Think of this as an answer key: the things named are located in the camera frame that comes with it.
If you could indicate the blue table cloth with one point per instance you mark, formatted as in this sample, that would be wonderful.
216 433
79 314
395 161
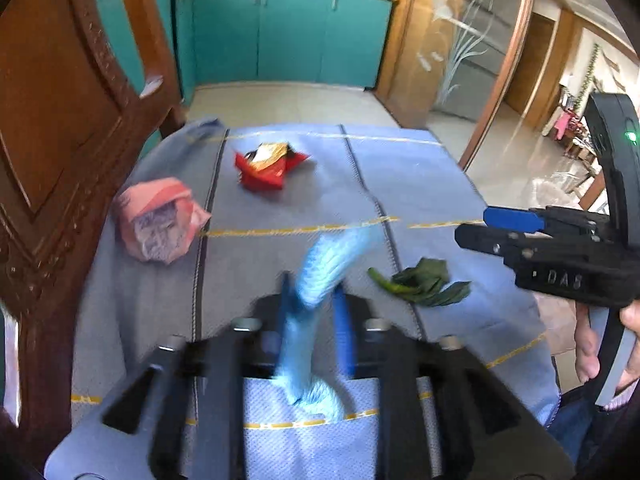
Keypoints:
209 220

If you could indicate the white mesh trash basket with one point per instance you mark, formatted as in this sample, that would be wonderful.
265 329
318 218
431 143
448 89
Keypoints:
559 318

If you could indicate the glass sliding door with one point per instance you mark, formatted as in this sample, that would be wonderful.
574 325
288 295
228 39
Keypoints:
415 57

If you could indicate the light blue cleaning cloth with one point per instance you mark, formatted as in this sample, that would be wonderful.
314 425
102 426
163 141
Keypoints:
323 268

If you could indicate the teal kitchen cabinets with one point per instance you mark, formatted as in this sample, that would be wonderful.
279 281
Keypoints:
336 42

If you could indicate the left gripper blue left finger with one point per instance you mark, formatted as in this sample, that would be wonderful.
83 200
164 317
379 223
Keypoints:
287 305

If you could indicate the red snack wrapper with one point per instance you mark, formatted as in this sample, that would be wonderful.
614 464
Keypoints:
265 169

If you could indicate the green vegetable leaf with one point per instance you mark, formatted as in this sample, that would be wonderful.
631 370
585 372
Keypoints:
427 284

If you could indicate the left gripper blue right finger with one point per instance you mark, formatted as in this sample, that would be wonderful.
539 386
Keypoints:
344 332

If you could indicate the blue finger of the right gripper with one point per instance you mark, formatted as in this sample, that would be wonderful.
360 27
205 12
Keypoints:
518 220
490 241

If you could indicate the pink paper ball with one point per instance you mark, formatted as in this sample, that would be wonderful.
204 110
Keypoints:
159 219

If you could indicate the person's right hand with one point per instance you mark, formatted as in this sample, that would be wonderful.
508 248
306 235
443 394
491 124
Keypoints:
586 340

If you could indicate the brown wooden chair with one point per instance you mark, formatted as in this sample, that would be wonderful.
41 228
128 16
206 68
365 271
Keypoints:
72 127

